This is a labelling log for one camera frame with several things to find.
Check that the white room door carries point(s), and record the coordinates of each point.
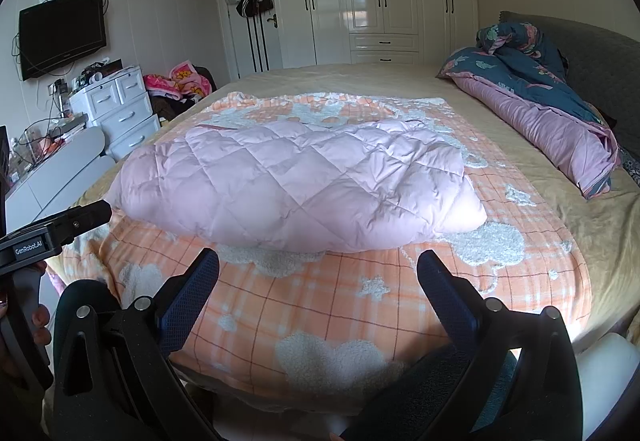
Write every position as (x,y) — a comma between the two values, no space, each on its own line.
(272,51)

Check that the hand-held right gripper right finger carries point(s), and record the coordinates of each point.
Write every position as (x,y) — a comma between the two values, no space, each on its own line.
(447,296)

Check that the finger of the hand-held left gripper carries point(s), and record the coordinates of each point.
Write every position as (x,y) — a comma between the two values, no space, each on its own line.
(87,216)

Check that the pink printed cartoon blanket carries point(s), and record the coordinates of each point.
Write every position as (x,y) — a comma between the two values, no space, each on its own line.
(185,78)

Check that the white plastic drawer unit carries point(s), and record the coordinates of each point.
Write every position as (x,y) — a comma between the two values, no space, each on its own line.
(125,116)

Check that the person's dark pants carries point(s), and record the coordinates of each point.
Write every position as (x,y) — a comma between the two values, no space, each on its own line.
(450,401)

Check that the pink quilted jacket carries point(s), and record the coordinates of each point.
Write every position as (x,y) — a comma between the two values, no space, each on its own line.
(310,186)

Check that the grey upholstered headboard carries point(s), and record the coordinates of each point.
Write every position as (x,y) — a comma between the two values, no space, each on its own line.
(605,56)

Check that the blue floral pink duvet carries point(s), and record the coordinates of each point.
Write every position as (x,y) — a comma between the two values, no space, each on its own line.
(525,71)

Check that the dark patterned pillow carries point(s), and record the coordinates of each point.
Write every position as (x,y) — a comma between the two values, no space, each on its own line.
(631,166)

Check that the bed with beige sheet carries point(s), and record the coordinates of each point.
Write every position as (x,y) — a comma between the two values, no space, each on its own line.
(350,76)

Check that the white curved desk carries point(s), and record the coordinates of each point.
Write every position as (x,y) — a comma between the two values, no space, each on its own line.
(65,171)

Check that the orange plaid fleece blanket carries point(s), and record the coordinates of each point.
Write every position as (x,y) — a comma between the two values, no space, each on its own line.
(320,316)

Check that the desk clutter pile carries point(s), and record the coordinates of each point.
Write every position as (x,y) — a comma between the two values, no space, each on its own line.
(45,136)

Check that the black wall television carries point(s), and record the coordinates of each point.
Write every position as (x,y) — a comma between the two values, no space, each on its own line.
(62,36)

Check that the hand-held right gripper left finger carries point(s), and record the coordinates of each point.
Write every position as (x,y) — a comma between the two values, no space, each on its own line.
(190,293)

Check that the person's left hand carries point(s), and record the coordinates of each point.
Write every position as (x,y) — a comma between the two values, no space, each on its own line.
(41,321)

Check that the dark clothes pile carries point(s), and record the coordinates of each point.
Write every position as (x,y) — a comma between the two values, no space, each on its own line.
(172,108)

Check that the white rounded object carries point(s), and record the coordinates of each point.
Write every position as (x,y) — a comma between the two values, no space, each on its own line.
(607,386)

